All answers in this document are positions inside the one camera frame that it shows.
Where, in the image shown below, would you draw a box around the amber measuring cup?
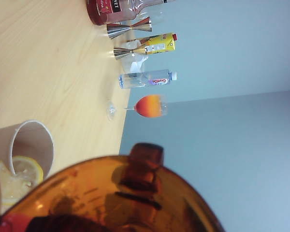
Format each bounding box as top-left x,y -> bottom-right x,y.
0,143 -> 225,232

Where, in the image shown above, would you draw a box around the beige paper cup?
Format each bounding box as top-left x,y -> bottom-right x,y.
0,120 -> 55,180

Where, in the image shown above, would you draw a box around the red grenadine syrup bottle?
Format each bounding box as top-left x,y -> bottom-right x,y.
86,0 -> 176,26

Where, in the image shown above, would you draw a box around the small wine glass sunrise drink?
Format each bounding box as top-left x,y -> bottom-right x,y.
107,94 -> 169,121

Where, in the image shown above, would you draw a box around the clear plastic water bottle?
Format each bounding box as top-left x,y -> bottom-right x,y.
118,69 -> 177,89

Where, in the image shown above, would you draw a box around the yellow juice carton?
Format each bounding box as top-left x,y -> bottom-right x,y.
135,33 -> 178,54

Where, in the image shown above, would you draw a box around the large steel jigger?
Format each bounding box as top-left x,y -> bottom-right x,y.
106,16 -> 152,40

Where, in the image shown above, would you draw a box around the yellow lemon slice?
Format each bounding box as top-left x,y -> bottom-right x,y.
0,156 -> 44,206

